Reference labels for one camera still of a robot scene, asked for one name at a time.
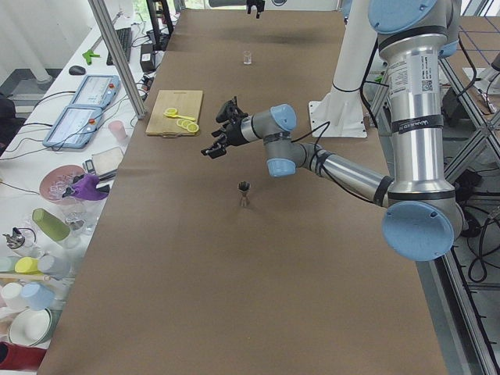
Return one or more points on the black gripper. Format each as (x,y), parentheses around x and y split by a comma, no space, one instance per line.
(233,133)

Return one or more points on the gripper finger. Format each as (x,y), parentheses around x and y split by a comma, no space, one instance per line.
(258,5)

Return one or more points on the clear glass cup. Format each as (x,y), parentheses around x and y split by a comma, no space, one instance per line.
(247,58)

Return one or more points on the steel jigger measuring cup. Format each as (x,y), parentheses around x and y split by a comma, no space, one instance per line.
(244,188)

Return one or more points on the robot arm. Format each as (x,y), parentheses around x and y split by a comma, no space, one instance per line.
(422,218)

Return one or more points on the pink plastic cup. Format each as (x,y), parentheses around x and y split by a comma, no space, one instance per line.
(118,131)

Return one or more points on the green plastic cup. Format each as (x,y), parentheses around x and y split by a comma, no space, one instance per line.
(50,225)

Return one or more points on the yellow plastic cup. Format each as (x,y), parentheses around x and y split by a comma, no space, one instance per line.
(27,265)

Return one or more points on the light blue cup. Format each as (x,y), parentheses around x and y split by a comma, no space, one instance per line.
(37,296)

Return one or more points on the white cup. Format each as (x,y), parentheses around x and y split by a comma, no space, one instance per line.
(11,295)

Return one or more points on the bamboo cutting board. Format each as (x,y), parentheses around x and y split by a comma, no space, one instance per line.
(187,102)

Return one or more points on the lemon slice on knife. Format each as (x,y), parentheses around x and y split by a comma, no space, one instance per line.
(171,112)

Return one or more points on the white scale tray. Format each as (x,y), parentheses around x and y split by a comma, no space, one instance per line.
(107,162)

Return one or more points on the upper teach pendant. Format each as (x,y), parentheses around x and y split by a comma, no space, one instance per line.
(96,91)

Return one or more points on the teach pendant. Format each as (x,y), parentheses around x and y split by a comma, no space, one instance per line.
(74,128)
(96,91)

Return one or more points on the black keyboard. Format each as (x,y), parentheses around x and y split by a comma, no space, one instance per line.
(124,37)

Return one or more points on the purple cloth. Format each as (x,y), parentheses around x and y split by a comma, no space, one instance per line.
(85,187)

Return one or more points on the lower teach pendant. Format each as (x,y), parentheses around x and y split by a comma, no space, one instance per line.
(74,128)

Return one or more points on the green plastic clip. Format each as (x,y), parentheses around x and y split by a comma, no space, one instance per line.
(89,55)

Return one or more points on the black computer mouse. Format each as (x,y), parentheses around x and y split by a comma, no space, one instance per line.
(76,70)

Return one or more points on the pink bowl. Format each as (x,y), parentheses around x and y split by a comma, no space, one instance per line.
(55,183)

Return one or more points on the white green-rimmed bowl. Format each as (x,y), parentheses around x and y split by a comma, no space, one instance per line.
(31,328)

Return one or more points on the red cloth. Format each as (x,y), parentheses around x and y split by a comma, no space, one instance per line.
(22,358)

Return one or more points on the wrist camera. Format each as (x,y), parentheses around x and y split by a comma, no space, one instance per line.
(230,111)

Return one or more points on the aluminium frame post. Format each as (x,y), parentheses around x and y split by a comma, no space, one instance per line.
(106,27)

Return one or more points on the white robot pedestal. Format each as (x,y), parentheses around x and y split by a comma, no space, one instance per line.
(340,113)

